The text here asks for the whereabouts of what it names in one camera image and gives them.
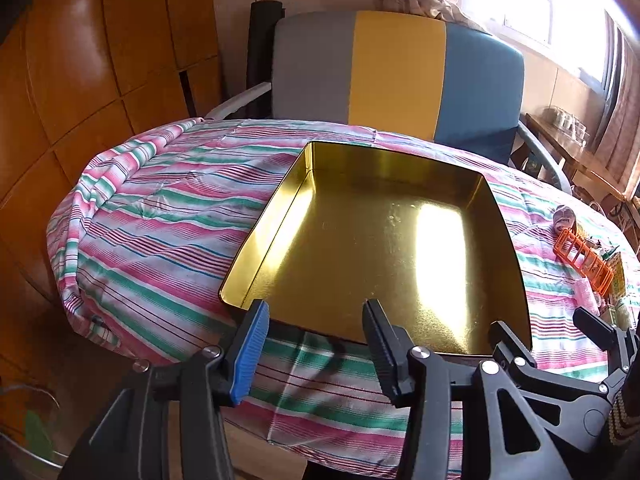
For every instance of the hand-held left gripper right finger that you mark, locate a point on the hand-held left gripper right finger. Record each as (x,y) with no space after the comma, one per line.
(385,350)

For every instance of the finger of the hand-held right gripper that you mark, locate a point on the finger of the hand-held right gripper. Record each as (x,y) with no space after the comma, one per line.
(597,324)
(510,345)

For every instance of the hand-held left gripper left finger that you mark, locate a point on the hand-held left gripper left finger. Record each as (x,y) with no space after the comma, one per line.
(250,350)

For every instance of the green yellow packet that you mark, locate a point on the green yellow packet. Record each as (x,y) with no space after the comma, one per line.
(616,272)

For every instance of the gold metal tin container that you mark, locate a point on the gold metal tin container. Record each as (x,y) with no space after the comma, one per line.
(375,240)

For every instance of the orange plastic rack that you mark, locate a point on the orange plastic rack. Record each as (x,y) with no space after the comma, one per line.
(565,242)

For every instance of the brown sock ball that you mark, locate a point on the brown sock ball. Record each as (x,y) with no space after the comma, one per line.
(565,219)

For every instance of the striped pink green tablecloth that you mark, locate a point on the striped pink green tablecloth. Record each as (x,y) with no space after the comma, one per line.
(165,220)

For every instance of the wooden side table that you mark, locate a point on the wooden side table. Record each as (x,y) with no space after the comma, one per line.
(560,145)

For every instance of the tray of glass cups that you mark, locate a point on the tray of glass cups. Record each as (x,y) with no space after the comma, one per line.
(565,122)

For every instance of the metal basin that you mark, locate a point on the metal basin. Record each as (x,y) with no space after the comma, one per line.
(20,460)

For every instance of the grey yellow blue chair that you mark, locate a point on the grey yellow blue chair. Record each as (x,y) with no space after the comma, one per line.
(395,70)

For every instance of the window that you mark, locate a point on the window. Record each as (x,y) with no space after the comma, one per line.
(530,5)

